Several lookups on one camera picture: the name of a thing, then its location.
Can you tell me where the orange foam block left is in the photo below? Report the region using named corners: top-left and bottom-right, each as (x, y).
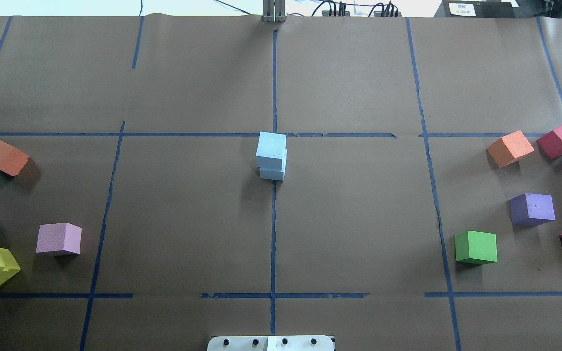
top-left (486, 130), bottom-right (535, 168)

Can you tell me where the green foam block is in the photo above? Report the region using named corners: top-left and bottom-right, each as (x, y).
top-left (454, 230), bottom-right (498, 265)

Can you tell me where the dark red foam block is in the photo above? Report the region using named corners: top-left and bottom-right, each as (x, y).
top-left (537, 125), bottom-right (562, 160)

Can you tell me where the light blue foam block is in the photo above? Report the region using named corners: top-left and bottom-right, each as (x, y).
top-left (256, 131), bottom-right (287, 170)
top-left (259, 149), bottom-right (288, 181)

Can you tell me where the pink foam block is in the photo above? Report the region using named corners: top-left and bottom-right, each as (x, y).
top-left (35, 223), bottom-right (82, 256)

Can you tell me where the black box with label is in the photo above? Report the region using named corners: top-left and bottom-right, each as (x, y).
top-left (433, 0), bottom-right (519, 18)

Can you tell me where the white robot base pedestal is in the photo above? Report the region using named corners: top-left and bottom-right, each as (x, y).
top-left (207, 335), bottom-right (336, 351)

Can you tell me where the purple foam block left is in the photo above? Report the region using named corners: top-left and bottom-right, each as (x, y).
top-left (508, 193), bottom-right (556, 227)

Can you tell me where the orange foam block right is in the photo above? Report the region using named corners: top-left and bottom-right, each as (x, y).
top-left (0, 140), bottom-right (30, 177)

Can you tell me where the aluminium frame post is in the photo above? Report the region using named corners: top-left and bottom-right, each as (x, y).
top-left (262, 0), bottom-right (287, 23)

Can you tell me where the orange foam block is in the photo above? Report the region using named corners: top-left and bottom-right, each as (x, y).
top-left (0, 140), bottom-right (30, 177)
top-left (486, 130), bottom-right (535, 168)

